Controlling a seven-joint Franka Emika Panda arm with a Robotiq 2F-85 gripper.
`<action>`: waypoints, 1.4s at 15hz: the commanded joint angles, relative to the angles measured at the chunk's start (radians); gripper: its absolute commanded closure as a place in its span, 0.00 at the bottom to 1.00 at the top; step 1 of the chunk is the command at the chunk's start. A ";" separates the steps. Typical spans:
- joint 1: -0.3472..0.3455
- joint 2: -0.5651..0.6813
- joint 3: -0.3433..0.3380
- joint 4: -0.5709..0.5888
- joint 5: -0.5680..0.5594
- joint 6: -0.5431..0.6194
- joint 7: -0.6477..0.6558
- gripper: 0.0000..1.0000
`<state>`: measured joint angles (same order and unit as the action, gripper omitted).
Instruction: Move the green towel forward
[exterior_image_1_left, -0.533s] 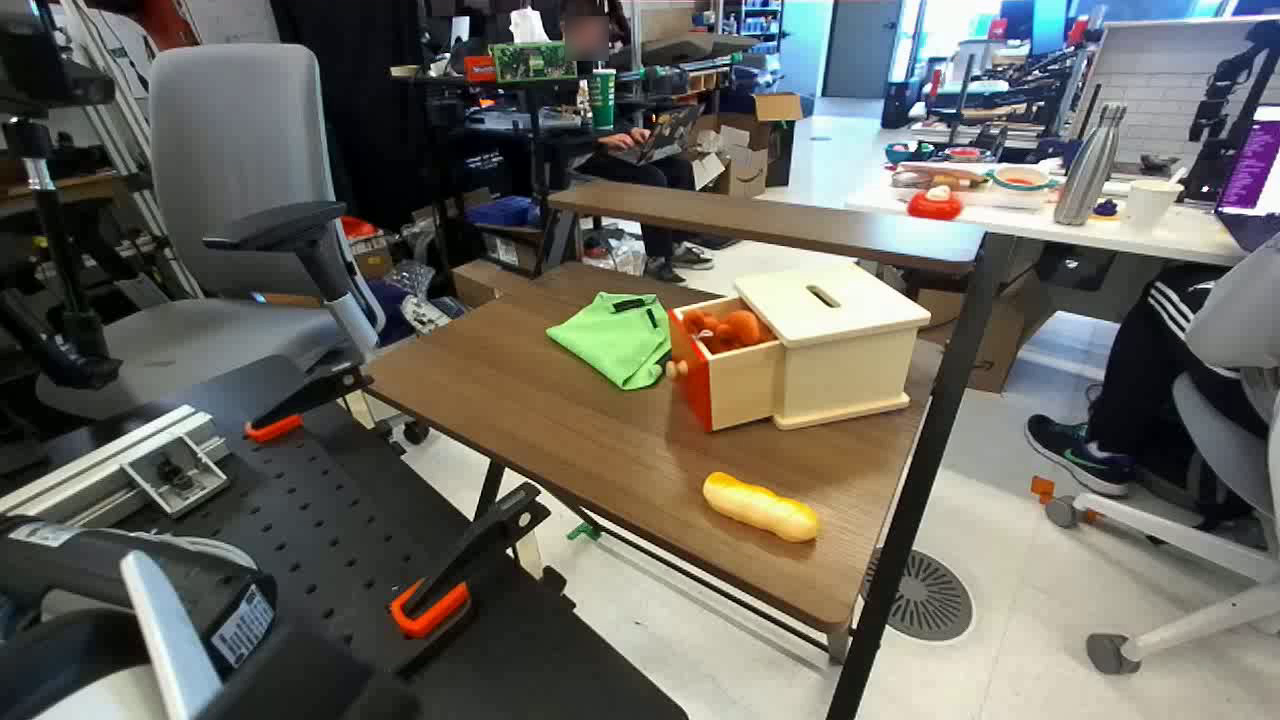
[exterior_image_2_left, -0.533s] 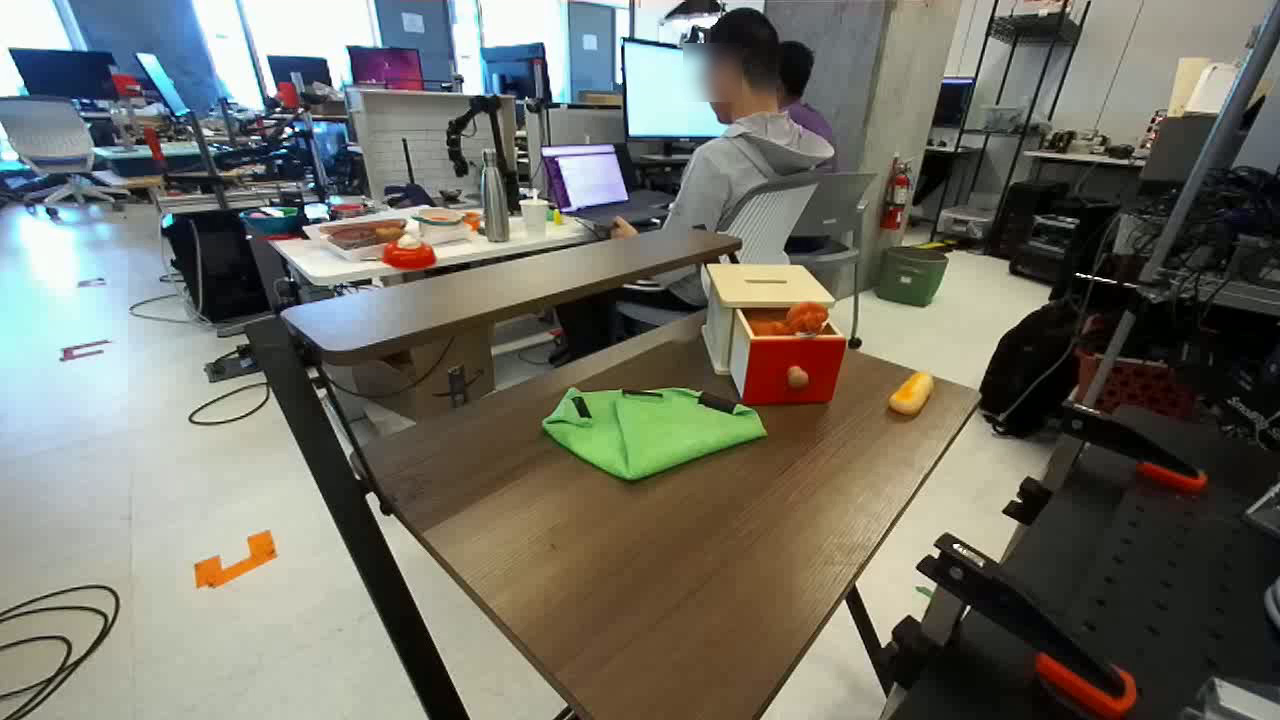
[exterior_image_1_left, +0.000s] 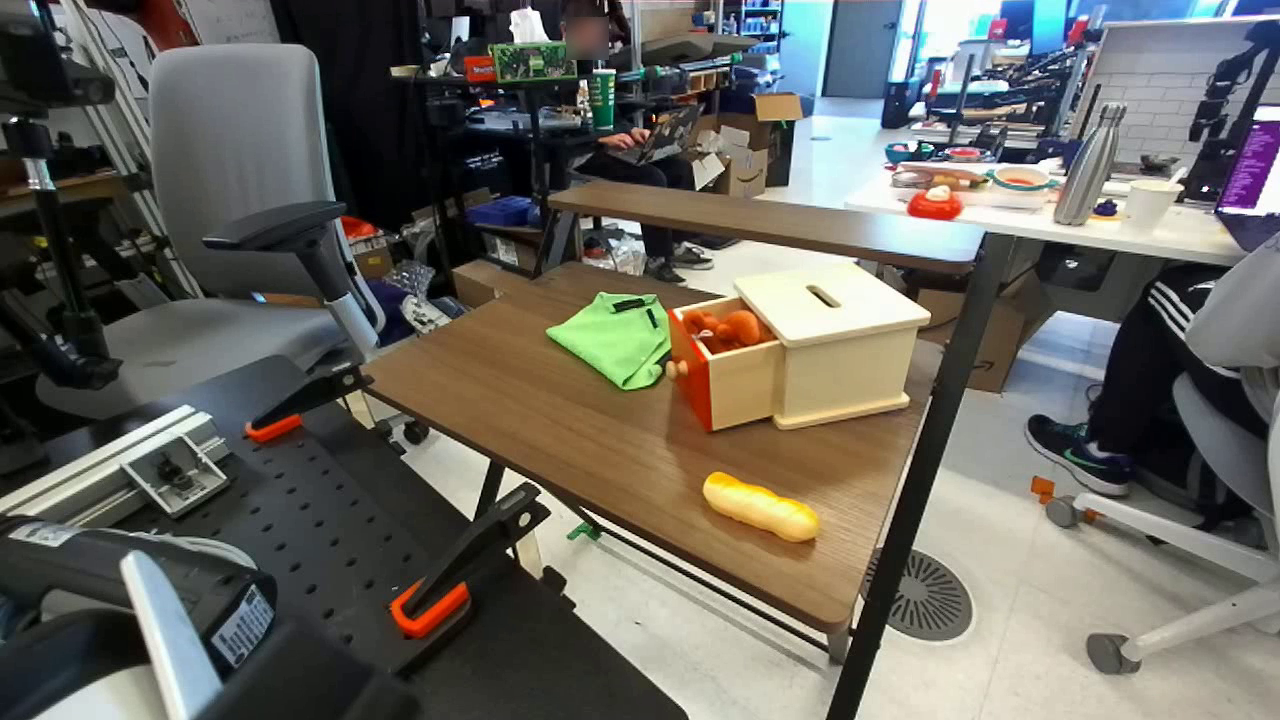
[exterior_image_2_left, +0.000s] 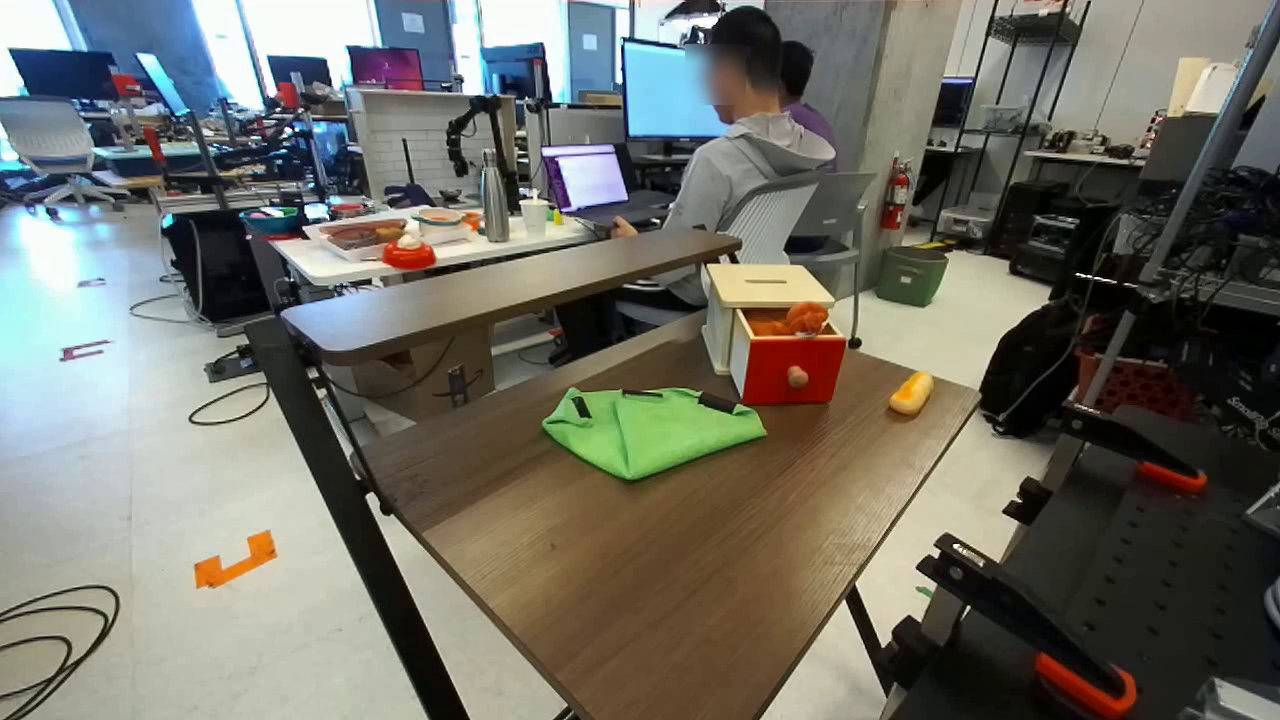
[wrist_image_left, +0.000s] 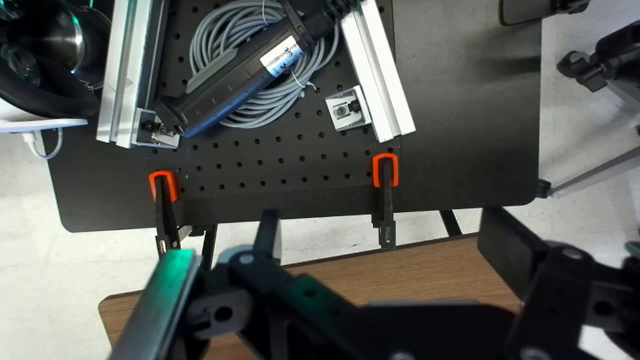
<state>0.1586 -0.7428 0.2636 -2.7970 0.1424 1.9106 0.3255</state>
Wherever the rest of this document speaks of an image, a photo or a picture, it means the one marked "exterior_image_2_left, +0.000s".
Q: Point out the green towel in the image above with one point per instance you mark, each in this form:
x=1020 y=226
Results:
x=640 y=438

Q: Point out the light wooden box with slot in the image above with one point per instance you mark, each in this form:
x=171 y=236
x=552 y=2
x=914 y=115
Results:
x=767 y=283

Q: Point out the red wooden drawer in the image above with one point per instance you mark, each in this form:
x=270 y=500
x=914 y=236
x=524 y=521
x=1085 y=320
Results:
x=791 y=373

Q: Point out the orange items in drawer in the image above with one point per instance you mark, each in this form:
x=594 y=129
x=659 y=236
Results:
x=791 y=320

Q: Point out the raised dark wooden shelf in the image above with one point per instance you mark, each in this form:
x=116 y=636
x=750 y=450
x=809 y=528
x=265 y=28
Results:
x=494 y=290

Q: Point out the white cup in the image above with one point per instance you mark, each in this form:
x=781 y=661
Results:
x=533 y=220

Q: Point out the open laptop with purple screen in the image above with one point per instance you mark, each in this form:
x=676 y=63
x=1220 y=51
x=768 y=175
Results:
x=584 y=179

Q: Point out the grey white office chair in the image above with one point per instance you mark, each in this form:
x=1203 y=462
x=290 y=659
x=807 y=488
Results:
x=801 y=214

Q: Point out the steel water bottle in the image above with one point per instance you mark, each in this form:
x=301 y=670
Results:
x=494 y=202

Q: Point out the person in grey hoodie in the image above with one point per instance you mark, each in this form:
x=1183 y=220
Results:
x=744 y=166

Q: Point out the red bowl toy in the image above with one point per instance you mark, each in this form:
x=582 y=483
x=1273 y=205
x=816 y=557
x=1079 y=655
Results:
x=408 y=255

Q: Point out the computer monitor with blue screen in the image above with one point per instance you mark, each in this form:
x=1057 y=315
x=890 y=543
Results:
x=652 y=93

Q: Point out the yellow bread toy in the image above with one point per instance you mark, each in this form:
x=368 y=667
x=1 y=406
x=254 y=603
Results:
x=910 y=395

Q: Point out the green basket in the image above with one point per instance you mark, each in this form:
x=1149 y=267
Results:
x=910 y=278

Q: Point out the red fire extinguisher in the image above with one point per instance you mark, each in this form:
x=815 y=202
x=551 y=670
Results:
x=896 y=198

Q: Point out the tray with food plates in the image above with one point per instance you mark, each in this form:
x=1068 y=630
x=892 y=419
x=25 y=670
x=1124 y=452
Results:
x=366 y=229

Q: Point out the person in purple shirt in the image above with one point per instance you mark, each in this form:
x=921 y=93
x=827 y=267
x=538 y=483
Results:
x=807 y=102

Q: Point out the white desk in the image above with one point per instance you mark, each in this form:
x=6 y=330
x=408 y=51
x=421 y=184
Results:
x=335 y=267

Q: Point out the black backpack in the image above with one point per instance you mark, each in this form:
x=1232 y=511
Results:
x=1030 y=373

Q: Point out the black metal shelving rack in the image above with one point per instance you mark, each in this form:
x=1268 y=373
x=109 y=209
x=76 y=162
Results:
x=1024 y=120

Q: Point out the black perforated breadboard table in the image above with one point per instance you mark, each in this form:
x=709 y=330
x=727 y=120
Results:
x=1175 y=587

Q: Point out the silver aluminium pole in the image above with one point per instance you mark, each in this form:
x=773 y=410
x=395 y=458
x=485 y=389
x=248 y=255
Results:
x=1194 y=184

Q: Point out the white swivel office chair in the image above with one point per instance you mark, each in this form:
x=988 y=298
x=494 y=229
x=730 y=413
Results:
x=54 y=143

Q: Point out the black table leg frame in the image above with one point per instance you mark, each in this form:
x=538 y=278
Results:
x=340 y=494

